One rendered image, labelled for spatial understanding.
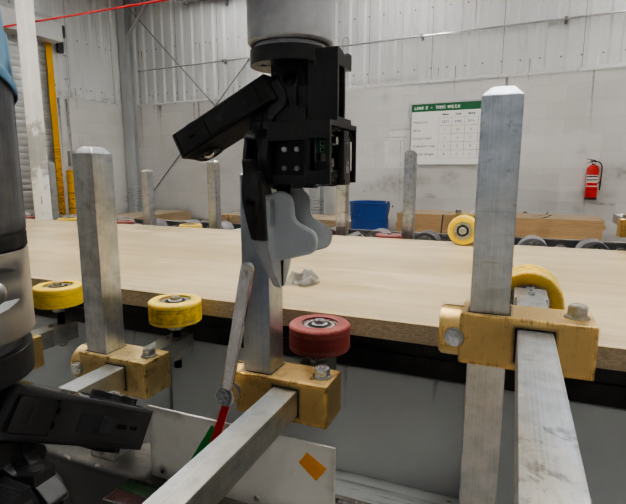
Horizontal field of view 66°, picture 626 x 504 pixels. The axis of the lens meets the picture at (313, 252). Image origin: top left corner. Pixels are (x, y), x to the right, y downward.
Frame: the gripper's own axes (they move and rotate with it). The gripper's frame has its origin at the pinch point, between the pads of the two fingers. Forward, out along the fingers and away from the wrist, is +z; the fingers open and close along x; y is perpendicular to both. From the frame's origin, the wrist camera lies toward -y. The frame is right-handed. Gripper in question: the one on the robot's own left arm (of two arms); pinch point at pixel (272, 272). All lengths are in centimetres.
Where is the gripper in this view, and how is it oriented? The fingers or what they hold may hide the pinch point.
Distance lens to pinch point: 46.8
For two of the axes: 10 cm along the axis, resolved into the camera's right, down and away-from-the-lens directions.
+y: 9.2, 0.6, -3.8
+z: 0.0, 9.9, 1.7
